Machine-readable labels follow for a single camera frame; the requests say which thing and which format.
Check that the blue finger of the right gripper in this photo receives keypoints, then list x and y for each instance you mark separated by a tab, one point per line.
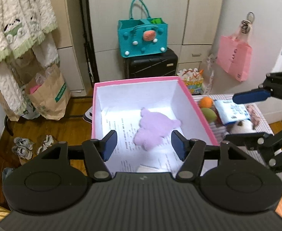
256	95

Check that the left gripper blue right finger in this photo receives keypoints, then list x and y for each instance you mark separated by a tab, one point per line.
180	144

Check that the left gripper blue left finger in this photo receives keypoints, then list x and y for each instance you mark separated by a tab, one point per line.
108	144

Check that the pink floral scrunchie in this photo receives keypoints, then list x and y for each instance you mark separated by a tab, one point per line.
254	117

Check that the blue wet wipes pack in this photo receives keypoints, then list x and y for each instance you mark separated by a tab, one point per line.
230	112

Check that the white brown plush toy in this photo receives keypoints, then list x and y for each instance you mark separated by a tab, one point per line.
240	127

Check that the purple plush toy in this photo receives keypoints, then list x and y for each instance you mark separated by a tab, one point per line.
153	128

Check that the green plush ball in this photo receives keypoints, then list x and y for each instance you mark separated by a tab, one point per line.
209	114

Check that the orange plush ball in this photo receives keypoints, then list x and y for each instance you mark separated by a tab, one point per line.
206	102

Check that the white tissue pack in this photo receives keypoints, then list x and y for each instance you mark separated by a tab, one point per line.
148	169

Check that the white printed paper sheet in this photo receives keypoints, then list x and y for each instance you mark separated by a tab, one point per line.
127	156

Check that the pink paper bag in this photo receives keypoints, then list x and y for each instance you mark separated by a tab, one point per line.
235	53

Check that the pink cardboard box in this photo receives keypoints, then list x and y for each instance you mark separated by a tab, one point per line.
166	95

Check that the brown paper bag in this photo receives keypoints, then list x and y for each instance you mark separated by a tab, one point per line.
49	93

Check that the black suitcase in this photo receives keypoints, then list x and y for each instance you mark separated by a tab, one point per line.
156	65

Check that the pair of sneakers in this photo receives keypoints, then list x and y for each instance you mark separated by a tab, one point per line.
26	149

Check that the beige wooden wardrobe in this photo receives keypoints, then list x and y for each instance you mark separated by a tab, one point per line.
95	37

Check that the teal felt handbag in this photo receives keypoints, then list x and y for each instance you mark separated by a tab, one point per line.
139	37

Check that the white knitted pajama jacket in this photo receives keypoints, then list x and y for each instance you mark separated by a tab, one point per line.
24	23

